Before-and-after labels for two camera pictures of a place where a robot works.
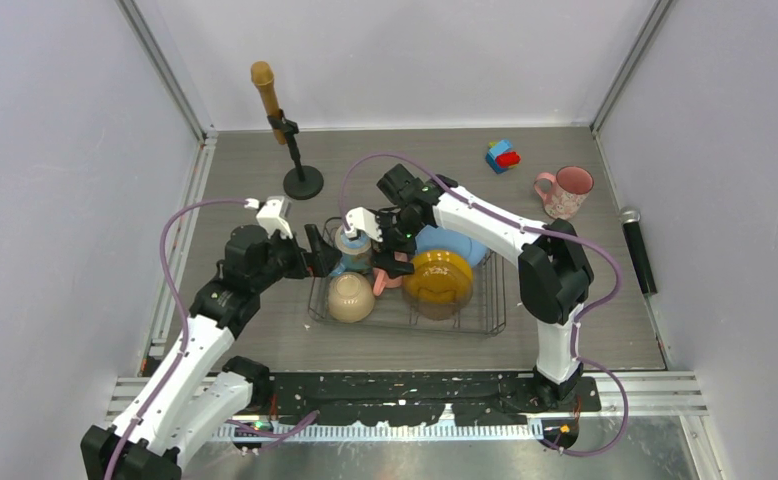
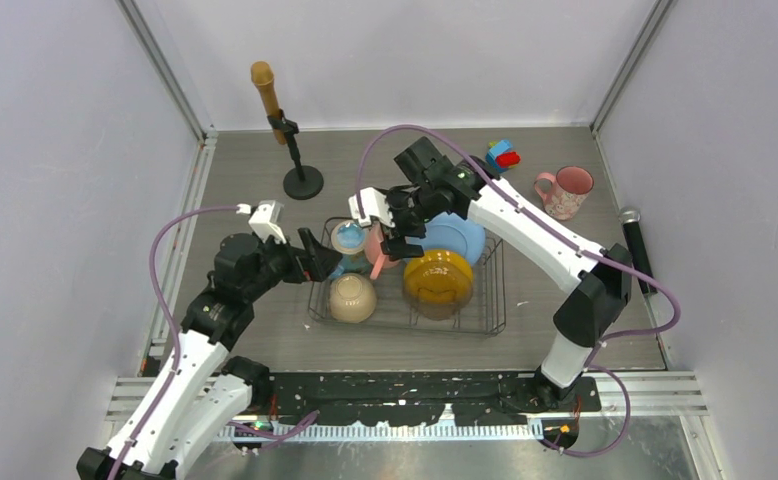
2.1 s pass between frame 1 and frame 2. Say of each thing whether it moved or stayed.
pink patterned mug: stayed
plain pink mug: moved
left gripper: stayed
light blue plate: stayed
